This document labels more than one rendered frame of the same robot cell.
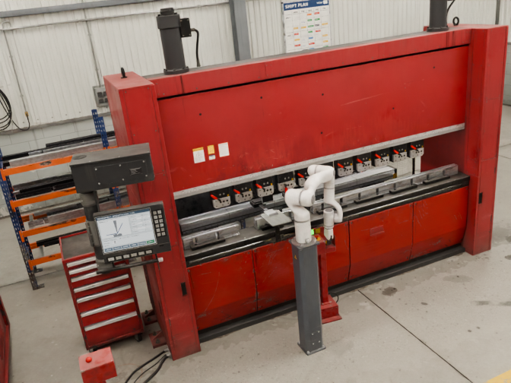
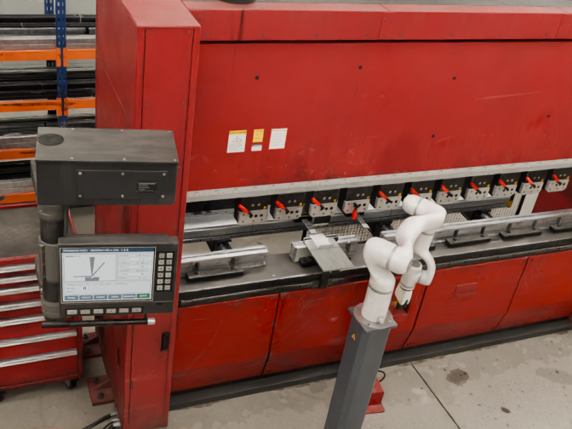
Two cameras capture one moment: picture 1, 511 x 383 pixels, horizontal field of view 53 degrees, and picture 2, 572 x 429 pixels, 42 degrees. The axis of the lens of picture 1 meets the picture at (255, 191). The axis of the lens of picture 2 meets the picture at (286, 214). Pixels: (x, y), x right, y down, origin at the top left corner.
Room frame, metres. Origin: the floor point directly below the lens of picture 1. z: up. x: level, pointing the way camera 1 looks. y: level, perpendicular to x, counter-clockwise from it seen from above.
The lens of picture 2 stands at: (0.72, 0.51, 3.31)
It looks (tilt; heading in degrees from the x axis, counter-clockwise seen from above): 33 degrees down; 353
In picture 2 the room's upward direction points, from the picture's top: 10 degrees clockwise
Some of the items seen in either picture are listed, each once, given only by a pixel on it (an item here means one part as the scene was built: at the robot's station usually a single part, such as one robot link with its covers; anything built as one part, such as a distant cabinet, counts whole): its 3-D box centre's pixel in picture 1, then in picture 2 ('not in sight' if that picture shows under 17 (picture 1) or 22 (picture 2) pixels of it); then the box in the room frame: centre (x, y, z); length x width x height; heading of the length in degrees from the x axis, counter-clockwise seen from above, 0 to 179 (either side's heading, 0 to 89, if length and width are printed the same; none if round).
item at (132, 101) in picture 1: (153, 216); (134, 214); (3.91, 0.88, 1.15); 0.85 x 0.25 x 2.30; 21
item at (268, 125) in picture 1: (328, 116); (450, 111); (4.32, -0.71, 1.74); 3.00 x 0.08 x 0.80; 111
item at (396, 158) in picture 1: (397, 152); (529, 179); (4.57, -1.38, 1.26); 0.15 x 0.09 x 0.17; 111
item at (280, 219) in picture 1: (275, 218); (328, 254); (3.95, -0.15, 1.00); 0.26 x 0.18 x 0.01; 21
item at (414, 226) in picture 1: (338, 251); (398, 307); (4.28, -0.72, 0.41); 3.00 x 0.21 x 0.83; 111
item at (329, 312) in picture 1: (326, 308); (364, 391); (3.89, -0.53, 0.06); 0.25 x 0.20 x 0.12; 13
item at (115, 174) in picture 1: (122, 212); (105, 237); (3.18, 0.91, 1.53); 0.51 x 0.25 x 0.85; 101
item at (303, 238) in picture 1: (303, 230); (376, 301); (3.47, -0.33, 1.09); 0.19 x 0.19 x 0.18
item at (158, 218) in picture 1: (133, 230); (117, 271); (3.10, 0.84, 1.42); 0.45 x 0.12 x 0.36; 101
